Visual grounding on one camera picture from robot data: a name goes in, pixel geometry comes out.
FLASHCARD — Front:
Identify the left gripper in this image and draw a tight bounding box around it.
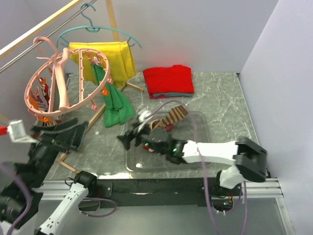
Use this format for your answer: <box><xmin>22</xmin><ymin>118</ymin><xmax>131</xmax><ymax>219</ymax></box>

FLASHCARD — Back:
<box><xmin>26</xmin><ymin>117</ymin><xmax>89</xmax><ymax>187</ymax></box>

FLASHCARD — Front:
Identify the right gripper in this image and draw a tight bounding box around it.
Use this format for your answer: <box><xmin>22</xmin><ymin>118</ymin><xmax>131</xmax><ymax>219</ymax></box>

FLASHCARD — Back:
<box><xmin>116</xmin><ymin>121</ymin><xmax>165</xmax><ymax>156</ymax></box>

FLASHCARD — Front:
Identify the red christmas sock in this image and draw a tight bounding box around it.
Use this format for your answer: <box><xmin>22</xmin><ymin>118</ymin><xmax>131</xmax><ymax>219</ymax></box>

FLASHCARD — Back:
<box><xmin>143</xmin><ymin>126</ymin><xmax>174</xmax><ymax>155</ymax></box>

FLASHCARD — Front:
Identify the brown striped sock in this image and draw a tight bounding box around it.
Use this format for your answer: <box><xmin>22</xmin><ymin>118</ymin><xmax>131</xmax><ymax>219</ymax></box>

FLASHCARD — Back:
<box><xmin>152</xmin><ymin>105</ymin><xmax>189</xmax><ymax>129</ymax></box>

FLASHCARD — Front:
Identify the purple striped beige sock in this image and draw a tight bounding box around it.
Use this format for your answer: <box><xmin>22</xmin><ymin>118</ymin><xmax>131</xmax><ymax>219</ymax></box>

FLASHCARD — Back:
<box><xmin>149</xmin><ymin>119</ymin><xmax>160</xmax><ymax>130</ymax></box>

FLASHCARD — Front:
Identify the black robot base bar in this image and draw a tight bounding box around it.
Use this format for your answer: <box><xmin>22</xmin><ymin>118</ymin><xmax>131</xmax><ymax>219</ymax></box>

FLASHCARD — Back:
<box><xmin>78</xmin><ymin>177</ymin><xmax>245</xmax><ymax>212</ymax></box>

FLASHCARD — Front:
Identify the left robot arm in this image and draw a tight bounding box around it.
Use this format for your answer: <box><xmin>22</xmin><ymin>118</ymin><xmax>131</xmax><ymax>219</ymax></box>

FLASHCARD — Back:
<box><xmin>0</xmin><ymin>118</ymin><xmax>98</xmax><ymax>235</ymax></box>

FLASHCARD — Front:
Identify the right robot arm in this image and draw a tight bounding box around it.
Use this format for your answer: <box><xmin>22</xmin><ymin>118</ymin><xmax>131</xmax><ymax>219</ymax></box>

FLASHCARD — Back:
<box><xmin>117</xmin><ymin>126</ymin><xmax>267</xmax><ymax>195</ymax></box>

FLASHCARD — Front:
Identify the pink round clip hanger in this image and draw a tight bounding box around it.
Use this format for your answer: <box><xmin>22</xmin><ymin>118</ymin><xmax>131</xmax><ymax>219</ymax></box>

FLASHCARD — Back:
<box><xmin>24</xmin><ymin>36</ymin><xmax>112</xmax><ymax>121</ymax></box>

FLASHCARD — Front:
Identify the teal plastic hanger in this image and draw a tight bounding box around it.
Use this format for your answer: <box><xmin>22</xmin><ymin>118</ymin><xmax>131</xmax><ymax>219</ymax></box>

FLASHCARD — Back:
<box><xmin>56</xmin><ymin>12</ymin><xmax>142</xmax><ymax>48</ymax></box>

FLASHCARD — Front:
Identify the green cloth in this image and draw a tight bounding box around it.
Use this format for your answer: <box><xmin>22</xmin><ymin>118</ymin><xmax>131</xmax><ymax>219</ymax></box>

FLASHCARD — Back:
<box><xmin>90</xmin><ymin>62</ymin><xmax>135</xmax><ymax>128</ymax></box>

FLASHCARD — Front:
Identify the grey folded shirt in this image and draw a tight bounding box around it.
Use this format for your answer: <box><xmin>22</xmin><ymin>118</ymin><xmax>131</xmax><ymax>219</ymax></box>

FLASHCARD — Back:
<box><xmin>146</xmin><ymin>84</ymin><xmax>195</xmax><ymax>99</ymax></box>

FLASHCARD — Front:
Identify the clear plastic tray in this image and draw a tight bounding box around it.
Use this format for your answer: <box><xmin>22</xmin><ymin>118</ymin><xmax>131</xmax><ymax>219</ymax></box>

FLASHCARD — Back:
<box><xmin>124</xmin><ymin>111</ymin><xmax>213</xmax><ymax>172</ymax></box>

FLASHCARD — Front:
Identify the yellow cloth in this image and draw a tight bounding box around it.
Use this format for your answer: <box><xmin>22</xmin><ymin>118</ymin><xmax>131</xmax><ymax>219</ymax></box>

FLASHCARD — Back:
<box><xmin>68</xmin><ymin>42</ymin><xmax>137</xmax><ymax>88</ymax></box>

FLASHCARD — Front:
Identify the red folded shirt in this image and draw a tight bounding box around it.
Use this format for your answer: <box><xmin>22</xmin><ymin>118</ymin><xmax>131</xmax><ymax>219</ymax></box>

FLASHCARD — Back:
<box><xmin>143</xmin><ymin>65</ymin><xmax>194</xmax><ymax>94</ymax></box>

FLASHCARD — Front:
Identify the metal hanging rod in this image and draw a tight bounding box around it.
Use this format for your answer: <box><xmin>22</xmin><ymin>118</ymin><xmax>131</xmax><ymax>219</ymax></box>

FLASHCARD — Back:
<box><xmin>0</xmin><ymin>0</ymin><xmax>96</xmax><ymax>73</ymax></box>

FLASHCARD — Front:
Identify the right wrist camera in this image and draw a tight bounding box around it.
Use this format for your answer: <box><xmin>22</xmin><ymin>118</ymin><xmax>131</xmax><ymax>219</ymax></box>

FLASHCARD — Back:
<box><xmin>137</xmin><ymin>108</ymin><xmax>152</xmax><ymax>133</ymax></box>

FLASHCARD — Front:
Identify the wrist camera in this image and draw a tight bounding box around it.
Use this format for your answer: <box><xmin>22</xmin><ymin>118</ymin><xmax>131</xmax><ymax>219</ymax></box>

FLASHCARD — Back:
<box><xmin>0</xmin><ymin>120</ymin><xmax>38</xmax><ymax>143</ymax></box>
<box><xmin>137</xmin><ymin>108</ymin><xmax>152</xmax><ymax>133</ymax></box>

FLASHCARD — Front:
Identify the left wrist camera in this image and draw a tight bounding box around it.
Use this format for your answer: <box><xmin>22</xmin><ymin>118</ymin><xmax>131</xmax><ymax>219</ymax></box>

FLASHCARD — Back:
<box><xmin>0</xmin><ymin>120</ymin><xmax>38</xmax><ymax>143</ymax></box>

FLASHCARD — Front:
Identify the wooden clothes rack frame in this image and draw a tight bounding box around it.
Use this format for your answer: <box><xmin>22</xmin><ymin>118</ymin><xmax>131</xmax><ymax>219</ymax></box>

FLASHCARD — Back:
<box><xmin>0</xmin><ymin>0</ymin><xmax>144</xmax><ymax>173</ymax></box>

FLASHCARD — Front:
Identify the aluminium rail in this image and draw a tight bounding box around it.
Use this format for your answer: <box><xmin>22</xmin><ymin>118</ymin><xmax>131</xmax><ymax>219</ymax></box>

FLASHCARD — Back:
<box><xmin>35</xmin><ymin>179</ymin><xmax>284</xmax><ymax>201</ymax></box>

